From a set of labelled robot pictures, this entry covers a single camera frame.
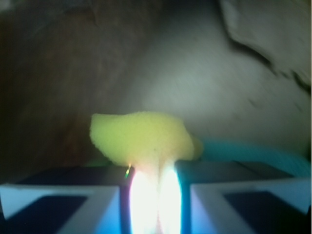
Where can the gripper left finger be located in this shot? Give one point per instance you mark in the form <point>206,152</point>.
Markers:
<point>75,200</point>

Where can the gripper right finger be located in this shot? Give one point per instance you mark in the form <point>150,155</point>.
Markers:
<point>240,198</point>

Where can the yellow sponge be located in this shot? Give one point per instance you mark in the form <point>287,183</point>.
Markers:
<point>141,139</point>

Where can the teal cloth rag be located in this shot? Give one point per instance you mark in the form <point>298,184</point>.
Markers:
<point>292,163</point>

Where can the brown paper bag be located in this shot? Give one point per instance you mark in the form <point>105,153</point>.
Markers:
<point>63,60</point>

